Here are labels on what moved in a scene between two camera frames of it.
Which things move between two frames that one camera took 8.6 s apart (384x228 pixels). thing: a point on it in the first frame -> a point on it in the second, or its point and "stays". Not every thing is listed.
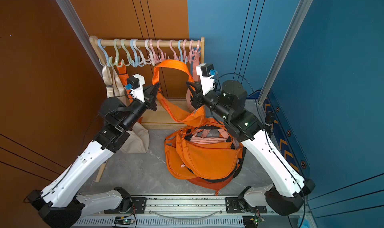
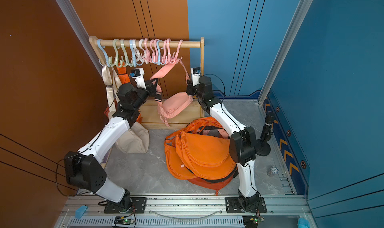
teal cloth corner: x=305 y=224 stays
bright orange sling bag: x=198 y=117 -> x=207 y=156
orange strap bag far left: x=122 y=71 stays
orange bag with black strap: x=210 y=153 -> x=214 y=183
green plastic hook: x=117 y=42 stays
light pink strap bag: x=196 y=59 -> x=175 y=107
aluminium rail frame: x=190 y=211 stays
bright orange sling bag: x=176 y=164 stays
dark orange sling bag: x=216 y=186 stays
